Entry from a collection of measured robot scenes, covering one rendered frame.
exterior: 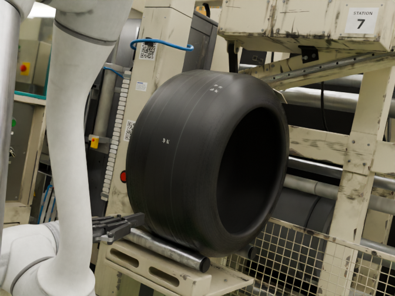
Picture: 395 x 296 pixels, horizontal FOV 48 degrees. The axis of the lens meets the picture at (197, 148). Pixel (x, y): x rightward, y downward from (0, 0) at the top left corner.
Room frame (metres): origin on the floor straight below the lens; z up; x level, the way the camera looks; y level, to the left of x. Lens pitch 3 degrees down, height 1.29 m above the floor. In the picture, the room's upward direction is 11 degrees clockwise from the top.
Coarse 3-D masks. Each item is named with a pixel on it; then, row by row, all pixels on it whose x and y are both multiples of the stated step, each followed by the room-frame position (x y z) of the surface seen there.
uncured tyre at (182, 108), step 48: (192, 96) 1.23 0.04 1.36; (240, 96) 1.23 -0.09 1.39; (144, 144) 1.22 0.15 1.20; (192, 144) 1.14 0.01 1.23; (240, 144) 1.68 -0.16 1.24; (288, 144) 1.52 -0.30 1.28; (144, 192) 1.23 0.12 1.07; (192, 192) 1.15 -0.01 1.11; (240, 192) 1.64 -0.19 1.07; (192, 240) 1.22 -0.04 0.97; (240, 240) 1.35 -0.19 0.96
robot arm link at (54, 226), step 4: (56, 220) 0.95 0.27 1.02; (44, 224) 0.91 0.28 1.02; (48, 224) 0.91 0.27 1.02; (52, 224) 0.92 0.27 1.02; (56, 224) 0.92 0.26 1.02; (52, 228) 0.90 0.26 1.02; (56, 228) 0.91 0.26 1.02; (52, 232) 0.90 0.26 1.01; (56, 232) 0.90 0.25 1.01; (56, 236) 0.90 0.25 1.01; (56, 240) 0.89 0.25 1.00; (56, 244) 0.89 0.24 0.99; (56, 248) 0.89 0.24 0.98; (56, 252) 0.89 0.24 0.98
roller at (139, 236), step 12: (132, 228) 1.40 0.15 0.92; (132, 240) 1.38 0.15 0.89; (144, 240) 1.35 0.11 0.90; (156, 240) 1.33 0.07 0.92; (156, 252) 1.33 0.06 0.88; (168, 252) 1.29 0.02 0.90; (180, 252) 1.27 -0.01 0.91; (192, 252) 1.27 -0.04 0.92; (192, 264) 1.24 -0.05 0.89; (204, 264) 1.23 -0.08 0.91
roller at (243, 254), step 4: (248, 244) 1.48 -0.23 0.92; (244, 248) 1.47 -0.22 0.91; (248, 248) 1.46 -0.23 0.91; (252, 248) 1.46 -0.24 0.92; (236, 252) 1.48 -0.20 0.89; (240, 252) 1.47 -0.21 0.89; (244, 252) 1.46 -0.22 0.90; (248, 252) 1.46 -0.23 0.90; (252, 252) 1.46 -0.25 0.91; (244, 256) 1.47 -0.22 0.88; (248, 256) 1.45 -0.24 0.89; (252, 256) 1.46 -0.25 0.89
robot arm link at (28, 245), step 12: (12, 228) 0.85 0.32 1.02; (24, 228) 0.86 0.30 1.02; (36, 228) 0.88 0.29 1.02; (48, 228) 0.90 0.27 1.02; (12, 240) 0.82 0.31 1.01; (24, 240) 0.83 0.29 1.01; (36, 240) 0.84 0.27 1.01; (48, 240) 0.87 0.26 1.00; (12, 252) 0.80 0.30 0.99; (24, 252) 0.81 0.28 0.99; (36, 252) 0.82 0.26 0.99; (48, 252) 0.84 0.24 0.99; (0, 264) 0.79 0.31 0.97; (12, 264) 0.79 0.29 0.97; (24, 264) 0.79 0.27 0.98; (0, 276) 0.79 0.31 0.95; (12, 276) 0.79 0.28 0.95; (12, 288) 0.79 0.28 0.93
